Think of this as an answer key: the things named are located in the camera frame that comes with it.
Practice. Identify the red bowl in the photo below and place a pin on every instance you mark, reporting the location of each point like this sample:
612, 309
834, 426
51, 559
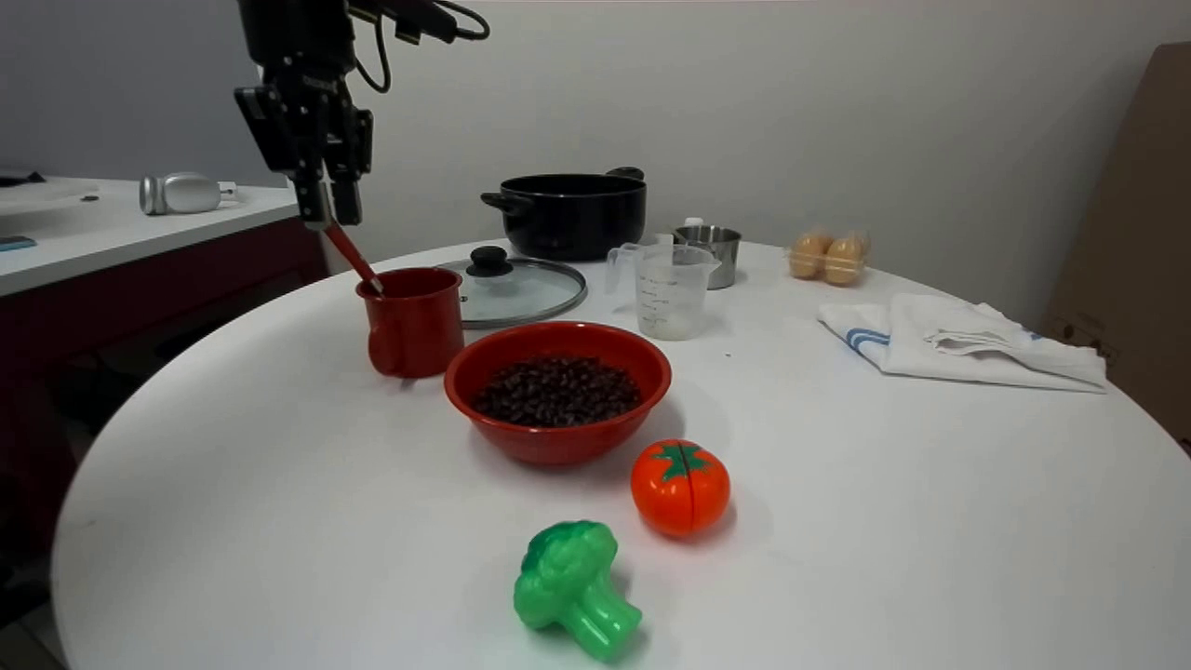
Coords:
561, 445

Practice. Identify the clear plastic measuring cup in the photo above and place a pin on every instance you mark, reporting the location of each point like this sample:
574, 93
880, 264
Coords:
673, 294

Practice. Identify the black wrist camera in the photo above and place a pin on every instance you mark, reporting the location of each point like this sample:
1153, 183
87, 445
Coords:
411, 18

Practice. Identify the cardboard box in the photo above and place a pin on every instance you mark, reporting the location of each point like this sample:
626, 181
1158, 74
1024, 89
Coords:
1138, 248

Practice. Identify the silver metal object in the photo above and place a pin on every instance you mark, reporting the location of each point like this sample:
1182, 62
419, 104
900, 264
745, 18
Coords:
184, 194

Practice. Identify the green toy broccoli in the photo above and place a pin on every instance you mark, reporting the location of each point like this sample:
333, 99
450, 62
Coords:
571, 592

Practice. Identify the red cabinet with white top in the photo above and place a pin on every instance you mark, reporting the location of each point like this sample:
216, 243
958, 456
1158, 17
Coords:
149, 285

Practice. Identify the white cloth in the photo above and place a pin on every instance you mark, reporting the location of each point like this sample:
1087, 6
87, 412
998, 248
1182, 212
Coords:
971, 347

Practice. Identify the glass pot lid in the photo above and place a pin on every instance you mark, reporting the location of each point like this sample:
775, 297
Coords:
528, 294

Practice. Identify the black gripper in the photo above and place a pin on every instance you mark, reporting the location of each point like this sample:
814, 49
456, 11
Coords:
304, 104

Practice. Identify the steel measuring cup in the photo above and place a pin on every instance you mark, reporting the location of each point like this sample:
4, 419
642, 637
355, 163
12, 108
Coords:
716, 253

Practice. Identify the dark beans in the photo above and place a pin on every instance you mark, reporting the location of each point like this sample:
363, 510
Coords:
561, 393

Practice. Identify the black cooking pot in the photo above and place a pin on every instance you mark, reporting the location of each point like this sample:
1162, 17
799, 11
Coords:
571, 217

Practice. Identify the orange toy tomato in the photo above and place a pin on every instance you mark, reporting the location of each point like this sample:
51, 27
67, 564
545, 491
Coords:
678, 491

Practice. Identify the red mug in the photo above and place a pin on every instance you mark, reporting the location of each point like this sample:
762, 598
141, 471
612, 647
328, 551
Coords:
411, 324

